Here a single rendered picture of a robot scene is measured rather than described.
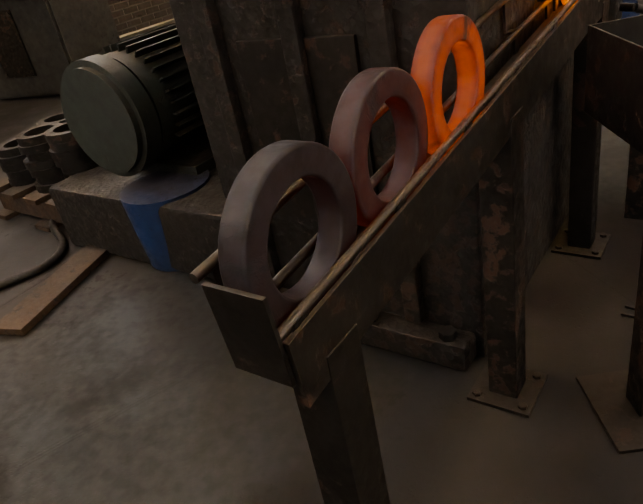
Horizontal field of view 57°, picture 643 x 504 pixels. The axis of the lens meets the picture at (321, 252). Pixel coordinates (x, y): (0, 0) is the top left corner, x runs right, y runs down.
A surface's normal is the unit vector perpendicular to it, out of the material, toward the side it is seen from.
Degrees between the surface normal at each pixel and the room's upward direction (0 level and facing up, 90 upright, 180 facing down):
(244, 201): 42
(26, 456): 0
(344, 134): 57
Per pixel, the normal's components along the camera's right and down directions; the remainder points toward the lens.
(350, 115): -0.51, -0.23
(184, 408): -0.18, -0.85
